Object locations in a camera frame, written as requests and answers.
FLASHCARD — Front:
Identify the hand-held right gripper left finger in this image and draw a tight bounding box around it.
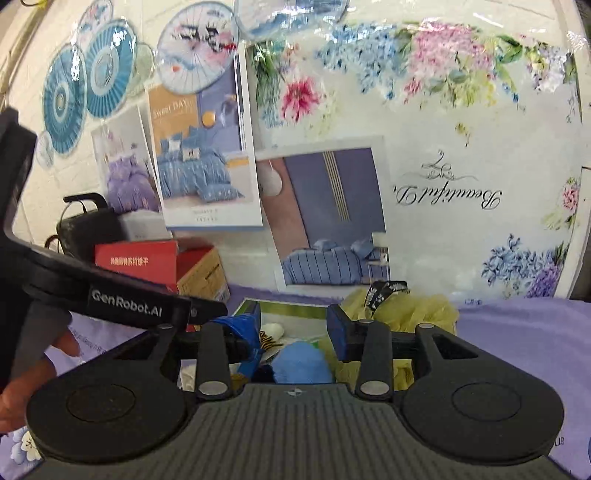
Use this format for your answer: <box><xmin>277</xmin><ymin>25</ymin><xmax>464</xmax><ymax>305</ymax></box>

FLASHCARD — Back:
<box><xmin>113</xmin><ymin>301</ymin><xmax>263</xmax><ymax>400</ymax></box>

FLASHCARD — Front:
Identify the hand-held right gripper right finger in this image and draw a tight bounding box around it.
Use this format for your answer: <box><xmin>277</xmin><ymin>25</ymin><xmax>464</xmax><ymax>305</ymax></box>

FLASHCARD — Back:
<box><xmin>326</xmin><ymin>304</ymin><xmax>478</xmax><ymax>400</ymax></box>

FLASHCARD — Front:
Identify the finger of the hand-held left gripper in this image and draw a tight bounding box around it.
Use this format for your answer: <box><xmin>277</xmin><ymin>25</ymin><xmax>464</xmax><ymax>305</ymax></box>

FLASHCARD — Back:
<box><xmin>189</xmin><ymin>298</ymin><xmax>228</xmax><ymax>326</ymax></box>

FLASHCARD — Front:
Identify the green box with lid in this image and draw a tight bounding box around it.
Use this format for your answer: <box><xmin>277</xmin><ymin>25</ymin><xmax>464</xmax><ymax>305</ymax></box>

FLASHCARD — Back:
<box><xmin>178</xmin><ymin>298</ymin><xmax>352</xmax><ymax>394</ymax></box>

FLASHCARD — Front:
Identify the blue fluffy cloth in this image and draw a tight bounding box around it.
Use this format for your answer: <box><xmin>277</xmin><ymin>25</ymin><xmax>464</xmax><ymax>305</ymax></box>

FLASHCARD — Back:
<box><xmin>271</xmin><ymin>344</ymin><xmax>334</xmax><ymax>385</ymax></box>

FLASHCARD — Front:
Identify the yellow-green mesh bath loofah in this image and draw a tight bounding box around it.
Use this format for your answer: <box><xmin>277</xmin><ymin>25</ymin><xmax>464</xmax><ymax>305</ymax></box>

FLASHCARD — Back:
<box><xmin>333</xmin><ymin>288</ymin><xmax>459</xmax><ymax>394</ymax></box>

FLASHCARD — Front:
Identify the person's left hand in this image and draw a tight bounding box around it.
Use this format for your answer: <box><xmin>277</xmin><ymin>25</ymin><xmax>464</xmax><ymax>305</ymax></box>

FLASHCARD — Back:
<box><xmin>0</xmin><ymin>329</ymin><xmax>79</xmax><ymax>433</ymax></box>

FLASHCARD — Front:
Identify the yellow black striped toy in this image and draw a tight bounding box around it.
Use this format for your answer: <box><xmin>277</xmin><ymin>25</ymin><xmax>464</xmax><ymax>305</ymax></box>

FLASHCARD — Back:
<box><xmin>257</xmin><ymin>331</ymin><xmax>284</xmax><ymax>355</ymax></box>

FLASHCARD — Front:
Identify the black speaker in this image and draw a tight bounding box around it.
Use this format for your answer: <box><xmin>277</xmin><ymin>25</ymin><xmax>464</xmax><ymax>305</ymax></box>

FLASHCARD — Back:
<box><xmin>55</xmin><ymin>192</ymin><xmax>124</xmax><ymax>267</ymax></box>

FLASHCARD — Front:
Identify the black printed band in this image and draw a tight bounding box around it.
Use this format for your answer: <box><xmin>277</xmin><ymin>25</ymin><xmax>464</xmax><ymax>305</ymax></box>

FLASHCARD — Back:
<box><xmin>364</xmin><ymin>280</ymin><xmax>410</xmax><ymax>311</ymax></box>

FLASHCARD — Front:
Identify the red biscuit box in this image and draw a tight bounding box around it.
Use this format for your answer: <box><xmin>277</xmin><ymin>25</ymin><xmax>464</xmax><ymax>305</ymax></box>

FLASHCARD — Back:
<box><xmin>95</xmin><ymin>240</ymin><xmax>180</xmax><ymax>295</ymax></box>

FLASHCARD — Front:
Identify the purple bedding poster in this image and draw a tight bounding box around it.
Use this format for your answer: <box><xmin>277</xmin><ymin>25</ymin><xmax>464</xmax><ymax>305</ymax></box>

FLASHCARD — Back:
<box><xmin>90</xmin><ymin>107</ymin><xmax>161</xmax><ymax>216</ymax></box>

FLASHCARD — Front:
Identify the striped bedding poster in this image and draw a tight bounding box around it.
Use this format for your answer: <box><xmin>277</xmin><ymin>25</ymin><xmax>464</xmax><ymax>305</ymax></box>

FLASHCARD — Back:
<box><xmin>255</xmin><ymin>135</ymin><xmax>392</xmax><ymax>290</ymax></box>

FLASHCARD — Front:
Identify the small pale paper fan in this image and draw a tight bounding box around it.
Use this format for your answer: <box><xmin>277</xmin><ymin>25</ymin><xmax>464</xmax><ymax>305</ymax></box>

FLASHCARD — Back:
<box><xmin>35</xmin><ymin>130</ymin><xmax>56</xmax><ymax>168</ymax></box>

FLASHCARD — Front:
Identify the blue bedding poster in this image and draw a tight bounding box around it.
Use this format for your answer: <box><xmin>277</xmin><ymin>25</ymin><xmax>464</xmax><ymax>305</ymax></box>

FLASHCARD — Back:
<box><xmin>144</xmin><ymin>50</ymin><xmax>265</xmax><ymax>230</ymax></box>

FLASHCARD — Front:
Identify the large blue paper fan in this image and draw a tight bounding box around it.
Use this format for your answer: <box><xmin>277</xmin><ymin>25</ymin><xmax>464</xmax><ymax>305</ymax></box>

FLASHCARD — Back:
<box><xmin>41</xmin><ymin>45</ymin><xmax>89</xmax><ymax>156</ymax></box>
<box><xmin>83</xmin><ymin>22</ymin><xmax>140</xmax><ymax>119</ymax></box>

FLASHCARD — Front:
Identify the purple floral bedsheet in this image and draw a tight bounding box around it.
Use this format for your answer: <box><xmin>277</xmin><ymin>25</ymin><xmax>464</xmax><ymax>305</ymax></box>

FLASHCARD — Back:
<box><xmin>0</xmin><ymin>284</ymin><xmax>591</xmax><ymax>480</ymax></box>

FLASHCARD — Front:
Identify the pale green paper fan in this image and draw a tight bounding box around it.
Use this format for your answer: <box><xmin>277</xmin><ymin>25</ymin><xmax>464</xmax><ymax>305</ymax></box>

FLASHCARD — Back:
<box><xmin>133</xmin><ymin>43</ymin><xmax>156</xmax><ymax>95</ymax></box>

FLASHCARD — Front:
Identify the white floral bedding package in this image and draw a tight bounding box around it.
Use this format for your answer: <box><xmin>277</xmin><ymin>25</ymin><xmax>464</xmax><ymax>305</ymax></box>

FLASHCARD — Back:
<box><xmin>240</xmin><ymin>8</ymin><xmax>583</xmax><ymax>302</ymax></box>

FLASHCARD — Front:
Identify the white painted paper fan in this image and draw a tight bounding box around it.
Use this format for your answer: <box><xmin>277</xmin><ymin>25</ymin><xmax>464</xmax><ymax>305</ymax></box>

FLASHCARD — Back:
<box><xmin>156</xmin><ymin>6</ymin><xmax>242</xmax><ymax>99</ymax></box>

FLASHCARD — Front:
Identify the blue patterned paper fan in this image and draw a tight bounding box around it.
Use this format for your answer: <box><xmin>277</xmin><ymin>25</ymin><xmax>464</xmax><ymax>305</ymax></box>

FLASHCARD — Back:
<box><xmin>233</xmin><ymin>0</ymin><xmax>350</xmax><ymax>41</ymax></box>

